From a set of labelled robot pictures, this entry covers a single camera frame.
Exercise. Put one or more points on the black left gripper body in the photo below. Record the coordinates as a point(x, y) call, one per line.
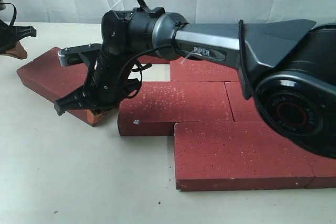
point(10, 35)

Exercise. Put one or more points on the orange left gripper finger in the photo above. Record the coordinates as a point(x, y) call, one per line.
point(18, 52)

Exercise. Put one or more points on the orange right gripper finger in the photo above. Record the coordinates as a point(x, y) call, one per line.
point(94, 117)

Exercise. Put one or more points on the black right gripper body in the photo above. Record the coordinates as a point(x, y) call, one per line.
point(107, 82)

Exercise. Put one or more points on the white-flecked red brick chipped corner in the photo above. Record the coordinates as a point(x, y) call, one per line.
point(160, 105)

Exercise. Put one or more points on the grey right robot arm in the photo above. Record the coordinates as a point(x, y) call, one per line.
point(287, 67)

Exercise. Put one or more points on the back row left red brick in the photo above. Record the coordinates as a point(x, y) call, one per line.
point(151, 59)

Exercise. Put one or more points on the front row left red brick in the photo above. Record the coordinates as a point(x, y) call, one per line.
point(236, 156)

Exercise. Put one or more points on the third row red brick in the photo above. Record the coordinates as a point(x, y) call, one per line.
point(242, 110)

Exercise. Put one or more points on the front row right red brick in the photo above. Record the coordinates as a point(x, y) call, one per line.
point(324, 172)

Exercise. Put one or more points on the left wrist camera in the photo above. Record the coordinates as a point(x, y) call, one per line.
point(2, 5)

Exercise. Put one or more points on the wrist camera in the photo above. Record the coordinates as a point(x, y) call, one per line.
point(86, 54)
point(2, 5)

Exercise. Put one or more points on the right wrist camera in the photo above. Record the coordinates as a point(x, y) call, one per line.
point(86, 54)

